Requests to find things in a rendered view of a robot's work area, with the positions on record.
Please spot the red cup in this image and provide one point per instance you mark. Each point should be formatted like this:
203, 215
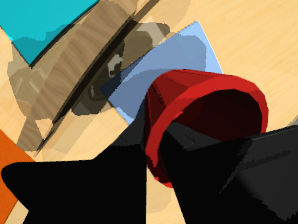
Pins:
221, 106

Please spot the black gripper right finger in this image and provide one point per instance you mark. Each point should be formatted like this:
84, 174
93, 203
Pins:
201, 168

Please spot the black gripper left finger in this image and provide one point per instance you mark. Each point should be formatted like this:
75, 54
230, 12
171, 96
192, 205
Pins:
117, 179

